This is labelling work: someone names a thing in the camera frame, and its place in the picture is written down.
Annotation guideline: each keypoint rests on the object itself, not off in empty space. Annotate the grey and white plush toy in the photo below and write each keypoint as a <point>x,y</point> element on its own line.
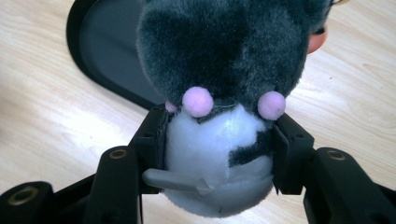
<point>224,102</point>

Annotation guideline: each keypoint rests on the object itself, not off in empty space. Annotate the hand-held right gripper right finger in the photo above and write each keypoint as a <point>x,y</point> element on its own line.
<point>292,155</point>

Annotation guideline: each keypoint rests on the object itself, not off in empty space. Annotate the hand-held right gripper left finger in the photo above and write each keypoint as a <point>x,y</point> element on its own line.
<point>152,146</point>

